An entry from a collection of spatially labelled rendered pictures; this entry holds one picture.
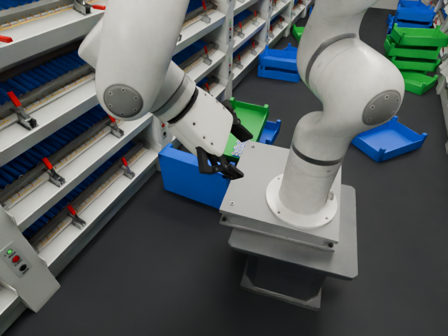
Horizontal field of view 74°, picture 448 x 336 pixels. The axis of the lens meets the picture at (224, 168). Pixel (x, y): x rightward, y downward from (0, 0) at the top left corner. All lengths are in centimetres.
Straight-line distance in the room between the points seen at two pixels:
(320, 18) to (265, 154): 49
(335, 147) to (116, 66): 44
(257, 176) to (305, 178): 21
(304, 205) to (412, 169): 97
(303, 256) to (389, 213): 66
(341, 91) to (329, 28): 12
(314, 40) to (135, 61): 35
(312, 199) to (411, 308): 55
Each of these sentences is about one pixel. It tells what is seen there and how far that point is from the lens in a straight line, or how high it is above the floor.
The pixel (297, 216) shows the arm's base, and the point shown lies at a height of 34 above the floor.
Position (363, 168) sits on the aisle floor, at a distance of 155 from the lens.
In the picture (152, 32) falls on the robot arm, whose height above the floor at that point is 83.
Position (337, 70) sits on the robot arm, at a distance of 54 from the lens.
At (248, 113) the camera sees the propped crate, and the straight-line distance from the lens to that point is 157.
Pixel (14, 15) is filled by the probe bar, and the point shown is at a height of 75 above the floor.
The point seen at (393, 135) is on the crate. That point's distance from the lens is 185.
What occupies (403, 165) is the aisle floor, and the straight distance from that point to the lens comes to 167.
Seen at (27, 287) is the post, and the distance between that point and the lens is 107.
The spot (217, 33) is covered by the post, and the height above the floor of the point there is 42.
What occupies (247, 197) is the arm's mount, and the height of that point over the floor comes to 34.
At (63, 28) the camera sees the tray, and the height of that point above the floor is 71.
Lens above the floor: 93
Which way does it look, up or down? 41 degrees down
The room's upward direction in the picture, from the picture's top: straight up
